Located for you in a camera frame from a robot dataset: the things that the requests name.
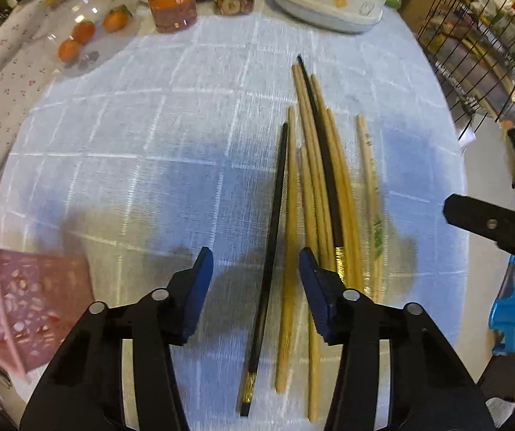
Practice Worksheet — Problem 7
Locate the wooden chopstick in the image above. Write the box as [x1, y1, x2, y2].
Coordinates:
[292, 62, 337, 270]
[309, 75, 355, 289]
[275, 106, 297, 393]
[299, 143, 322, 422]
[326, 107, 365, 292]

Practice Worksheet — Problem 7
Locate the long black chopstick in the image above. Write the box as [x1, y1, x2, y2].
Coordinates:
[292, 56, 365, 291]

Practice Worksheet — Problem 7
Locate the black chopstick gold end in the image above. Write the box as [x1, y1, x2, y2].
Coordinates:
[239, 122, 289, 417]

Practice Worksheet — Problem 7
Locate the bamboo chopstick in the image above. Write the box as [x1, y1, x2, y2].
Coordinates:
[356, 114, 384, 303]

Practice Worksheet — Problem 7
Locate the pink utensil basket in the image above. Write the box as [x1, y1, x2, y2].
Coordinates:
[0, 248, 94, 379]

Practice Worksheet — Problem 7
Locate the grey checked tablecloth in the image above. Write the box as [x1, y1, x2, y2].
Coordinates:
[0, 0, 468, 430]

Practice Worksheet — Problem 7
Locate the floral patterned cloth cover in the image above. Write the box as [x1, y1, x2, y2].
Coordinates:
[0, 0, 75, 174]

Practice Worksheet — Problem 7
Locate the glass jar with kumquats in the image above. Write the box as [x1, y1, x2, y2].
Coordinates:
[43, 0, 140, 77]

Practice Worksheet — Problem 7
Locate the stack of white plates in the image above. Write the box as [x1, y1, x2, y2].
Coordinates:
[274, 0, 385, 34]

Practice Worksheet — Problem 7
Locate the black wire rack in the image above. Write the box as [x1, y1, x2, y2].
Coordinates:
[404, 0, 515, 143]

